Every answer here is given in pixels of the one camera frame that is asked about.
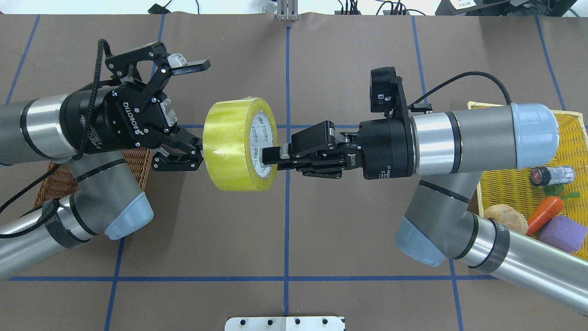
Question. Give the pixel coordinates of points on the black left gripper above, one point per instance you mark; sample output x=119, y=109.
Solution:
x=120, y=116

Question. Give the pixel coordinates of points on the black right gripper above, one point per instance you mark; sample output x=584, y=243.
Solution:
x=385, y=148

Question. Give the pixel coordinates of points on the yellow packing tape roll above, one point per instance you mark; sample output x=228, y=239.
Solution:
x=235, y=134

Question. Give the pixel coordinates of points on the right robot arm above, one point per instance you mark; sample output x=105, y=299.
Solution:
x=467, y=161

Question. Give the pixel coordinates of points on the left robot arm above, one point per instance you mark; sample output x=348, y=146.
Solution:
x=31, y=131

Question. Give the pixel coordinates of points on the brown wicker basket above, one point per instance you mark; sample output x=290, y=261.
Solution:
x=105, y=191

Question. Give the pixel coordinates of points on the yellow woven basket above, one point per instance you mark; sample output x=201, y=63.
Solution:
x=514, y=188

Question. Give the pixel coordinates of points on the black monitor base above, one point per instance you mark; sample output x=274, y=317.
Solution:
x=507, y=8

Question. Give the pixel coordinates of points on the toy croissant bread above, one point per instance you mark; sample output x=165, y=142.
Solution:
x=509, y=217

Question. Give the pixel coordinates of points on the small blue labelled bottle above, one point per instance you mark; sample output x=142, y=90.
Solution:
x=548, y=176

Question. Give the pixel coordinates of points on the orange toy carrot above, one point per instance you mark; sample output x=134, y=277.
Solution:
x=551, y=206

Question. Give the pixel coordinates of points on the purple foam block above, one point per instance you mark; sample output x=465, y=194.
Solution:
x=563, y=233

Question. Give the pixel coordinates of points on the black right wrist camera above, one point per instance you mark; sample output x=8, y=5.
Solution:
x=386, y=94

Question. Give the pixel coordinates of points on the grey metal clamp bracket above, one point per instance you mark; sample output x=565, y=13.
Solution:
x=284, y=10

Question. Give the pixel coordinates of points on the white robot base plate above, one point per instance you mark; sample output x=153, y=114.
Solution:
x=286, y=323

